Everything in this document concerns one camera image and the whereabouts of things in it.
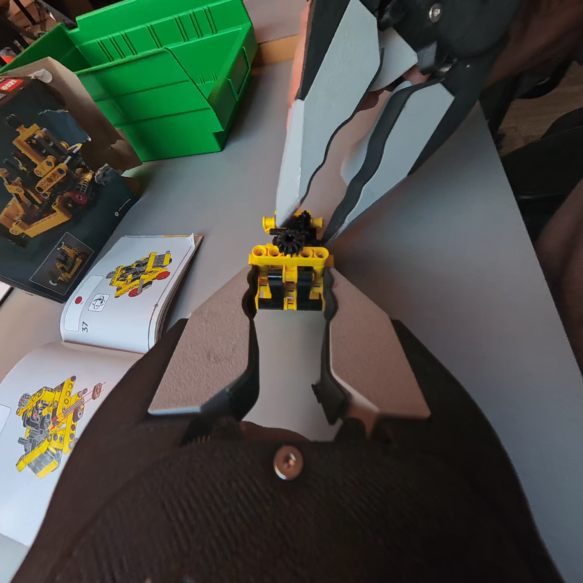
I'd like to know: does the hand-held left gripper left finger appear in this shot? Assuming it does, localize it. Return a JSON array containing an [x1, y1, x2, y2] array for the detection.
[[148, 264, 261, 419]]

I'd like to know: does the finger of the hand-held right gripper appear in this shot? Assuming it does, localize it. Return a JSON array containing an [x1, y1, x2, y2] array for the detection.
[[275, 0, 381, 227], [322, 78, 457, 245]]

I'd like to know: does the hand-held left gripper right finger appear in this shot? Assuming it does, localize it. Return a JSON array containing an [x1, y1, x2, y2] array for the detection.
[[313, 268, 431, 425]]

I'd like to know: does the yellow black lego vehicle model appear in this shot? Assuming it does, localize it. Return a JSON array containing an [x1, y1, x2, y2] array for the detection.
[[248, 210, 331, 313]]

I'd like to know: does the lego instruction booklet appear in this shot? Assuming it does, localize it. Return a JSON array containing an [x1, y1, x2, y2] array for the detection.
[[0, 234, 205, 547]]

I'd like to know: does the dark lego set box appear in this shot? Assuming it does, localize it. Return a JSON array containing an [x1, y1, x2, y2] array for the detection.
[[0, 57, 143, 304]]

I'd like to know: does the black chair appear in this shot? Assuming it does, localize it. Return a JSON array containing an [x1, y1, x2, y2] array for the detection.
[[499, 107, 583, 237]]

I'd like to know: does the green plastic storage bin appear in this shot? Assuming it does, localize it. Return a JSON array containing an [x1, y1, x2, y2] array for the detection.
[[0, 8, 259, 163]]

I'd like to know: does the cluttered dark shelf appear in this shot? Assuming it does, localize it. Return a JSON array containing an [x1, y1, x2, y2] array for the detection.
[[0, 0, 79, 69]]

